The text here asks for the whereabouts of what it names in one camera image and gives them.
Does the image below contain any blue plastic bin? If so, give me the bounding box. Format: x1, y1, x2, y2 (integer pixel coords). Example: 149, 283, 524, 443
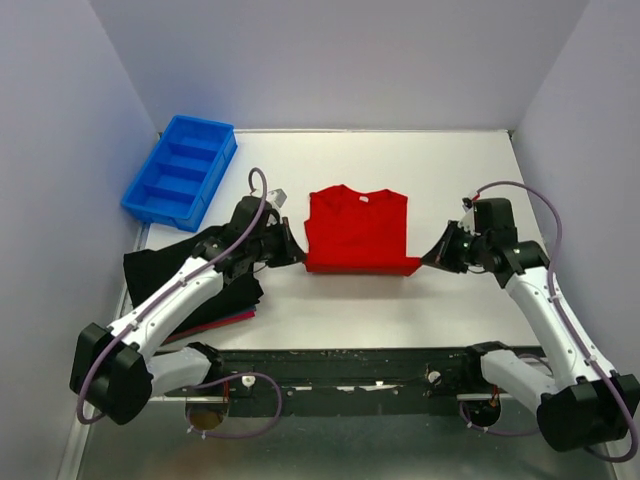
121, 115, 237, 232

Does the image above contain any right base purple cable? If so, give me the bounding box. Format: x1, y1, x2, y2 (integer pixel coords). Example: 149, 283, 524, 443
458, 394, 541, 438

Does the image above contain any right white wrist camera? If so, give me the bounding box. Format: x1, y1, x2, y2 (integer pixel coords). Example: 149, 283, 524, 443
458, 194, 480, 235

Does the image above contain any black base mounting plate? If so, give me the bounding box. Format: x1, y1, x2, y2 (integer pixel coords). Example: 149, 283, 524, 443
168, 348, 509, 426

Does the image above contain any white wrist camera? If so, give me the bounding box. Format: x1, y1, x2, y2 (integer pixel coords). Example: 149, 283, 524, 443
266, 189, 287, 209
458, 194, 480, 235

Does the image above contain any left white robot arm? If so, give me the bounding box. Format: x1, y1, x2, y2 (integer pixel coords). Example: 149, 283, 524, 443
70, 189, 305, 425

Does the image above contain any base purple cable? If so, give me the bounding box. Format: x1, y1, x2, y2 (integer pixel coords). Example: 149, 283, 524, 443
458, 394, 541, 438
185, 370, 285, 441

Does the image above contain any black folded t shirt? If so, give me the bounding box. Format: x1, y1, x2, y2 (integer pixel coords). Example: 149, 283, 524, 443
123, 226, 264, 328

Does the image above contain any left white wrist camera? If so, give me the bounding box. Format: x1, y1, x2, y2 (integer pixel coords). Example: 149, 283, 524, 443
266, 189, 287, 209

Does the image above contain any red t shirt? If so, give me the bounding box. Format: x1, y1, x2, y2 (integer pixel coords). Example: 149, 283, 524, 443
304, 184, 421, 277

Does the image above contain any folded coloured shirts stack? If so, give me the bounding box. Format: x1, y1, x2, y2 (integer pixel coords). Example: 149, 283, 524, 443
163, 306, 256, 345

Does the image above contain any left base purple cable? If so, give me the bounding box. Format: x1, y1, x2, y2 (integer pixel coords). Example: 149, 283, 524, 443
185, 370, 285, 441

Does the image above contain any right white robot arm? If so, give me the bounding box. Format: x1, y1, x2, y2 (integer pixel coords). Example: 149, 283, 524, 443
421, 197, 639, 462

